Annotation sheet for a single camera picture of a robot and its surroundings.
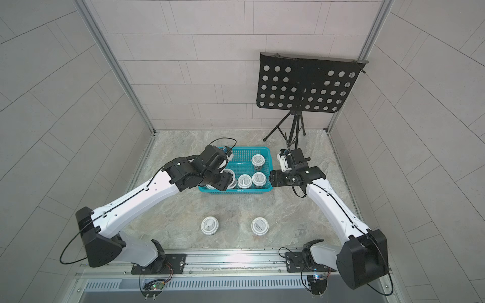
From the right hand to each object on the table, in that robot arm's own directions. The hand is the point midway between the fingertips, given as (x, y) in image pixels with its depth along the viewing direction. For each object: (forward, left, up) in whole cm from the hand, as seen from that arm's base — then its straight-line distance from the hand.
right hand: (276, 176), depth 81 cm
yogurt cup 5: (-18, +9, -8) cm, 21 cm away
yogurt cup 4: (-17, +29, -6) cm, 34 cm away
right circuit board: (-37, -11, -15) cm, 42 cm away
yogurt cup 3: (+3, +7, -7) cm, 10 cm away
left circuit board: (-36, +47, -9) cm, 60 cm away
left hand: (-3, +19, +7) cm, 20 cm away
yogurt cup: (+14, +7, -6) cm, 16 cm away
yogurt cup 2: (+3, +14, -7) cm, 16 cm away
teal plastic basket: (+12, +10, -13) cm, 20 cm away
